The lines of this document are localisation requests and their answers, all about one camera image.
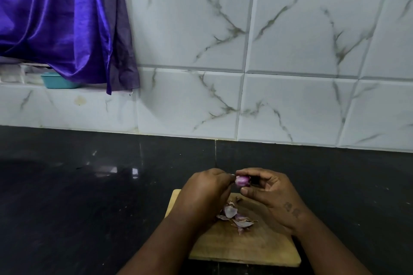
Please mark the small purple shallot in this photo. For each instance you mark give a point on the small purple shallot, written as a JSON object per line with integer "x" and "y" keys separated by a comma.
{"x": 242, "y": 180}

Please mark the teal plastic container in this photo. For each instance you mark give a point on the teal plastic container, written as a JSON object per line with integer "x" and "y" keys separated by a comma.
{"x": 58, "y": 80}

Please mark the wooden cutting board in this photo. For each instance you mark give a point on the wooden cutting board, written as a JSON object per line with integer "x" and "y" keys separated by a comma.
{"x": 245, "y": 239}

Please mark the person's left forearm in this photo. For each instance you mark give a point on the person's left forearm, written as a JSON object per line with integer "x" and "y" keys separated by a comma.
{"x": 161, "y": 245}

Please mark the person's right thumb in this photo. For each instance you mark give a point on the person's right thumb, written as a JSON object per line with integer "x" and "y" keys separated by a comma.
{"x": 253, "y": 191}

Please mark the pile of shallot peels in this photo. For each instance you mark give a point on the pile of shallot peels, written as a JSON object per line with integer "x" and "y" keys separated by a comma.
{"x": 235, "y": 216}

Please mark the person's left hand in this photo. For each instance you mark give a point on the person's left hand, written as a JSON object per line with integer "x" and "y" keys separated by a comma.
{"x": 201, "y": 196}

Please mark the person's right hand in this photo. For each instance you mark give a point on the person's right hand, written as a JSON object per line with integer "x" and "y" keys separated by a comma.
{"x": 274, "y": 202}

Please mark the person's right forearm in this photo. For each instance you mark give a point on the person's right forearm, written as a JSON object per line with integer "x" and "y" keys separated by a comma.
{"x": 326, "y": 245}

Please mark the person's left fingers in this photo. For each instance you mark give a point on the person's left fingers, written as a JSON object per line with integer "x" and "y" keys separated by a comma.
{"x": 222, "y": 178}

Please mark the purple satin curtain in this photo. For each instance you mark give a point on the purple satin curtain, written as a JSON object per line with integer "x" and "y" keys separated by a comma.
{"x": 64, "y": 20}

